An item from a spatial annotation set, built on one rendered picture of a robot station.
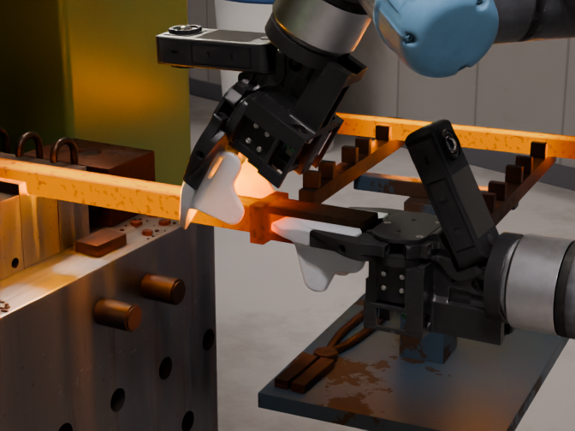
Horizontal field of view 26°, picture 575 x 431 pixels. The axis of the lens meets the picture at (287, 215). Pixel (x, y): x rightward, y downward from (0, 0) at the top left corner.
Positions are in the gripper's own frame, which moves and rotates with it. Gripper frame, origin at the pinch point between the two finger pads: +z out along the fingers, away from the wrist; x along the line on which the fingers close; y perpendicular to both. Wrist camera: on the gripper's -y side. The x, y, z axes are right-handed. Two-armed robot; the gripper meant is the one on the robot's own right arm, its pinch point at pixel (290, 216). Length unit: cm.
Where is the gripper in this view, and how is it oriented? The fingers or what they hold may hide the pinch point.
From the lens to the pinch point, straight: 106.3
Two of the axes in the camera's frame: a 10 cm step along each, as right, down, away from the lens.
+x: 4.8, -2.8, 8.3
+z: -8.8, -1.4, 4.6
